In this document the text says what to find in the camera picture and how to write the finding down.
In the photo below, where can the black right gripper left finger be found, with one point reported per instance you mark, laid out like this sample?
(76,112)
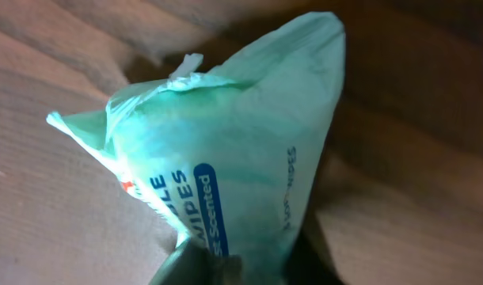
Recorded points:
(190,264)

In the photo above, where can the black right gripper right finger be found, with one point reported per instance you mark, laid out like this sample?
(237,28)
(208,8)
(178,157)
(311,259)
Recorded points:
(310,262)

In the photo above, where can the light green wipes pack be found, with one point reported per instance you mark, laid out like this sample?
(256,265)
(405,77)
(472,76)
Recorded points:
(228,157)

